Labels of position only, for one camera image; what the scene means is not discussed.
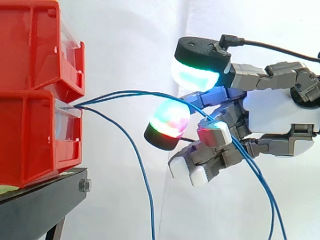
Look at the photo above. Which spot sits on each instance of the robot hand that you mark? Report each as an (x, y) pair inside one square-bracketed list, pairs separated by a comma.
[(267, 112)]

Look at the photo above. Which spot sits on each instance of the red plastic bin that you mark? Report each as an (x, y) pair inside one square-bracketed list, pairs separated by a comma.
[(20, 50), (25, 137)]

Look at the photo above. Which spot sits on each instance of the black stand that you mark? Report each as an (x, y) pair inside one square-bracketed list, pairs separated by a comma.
[(37, 200)]

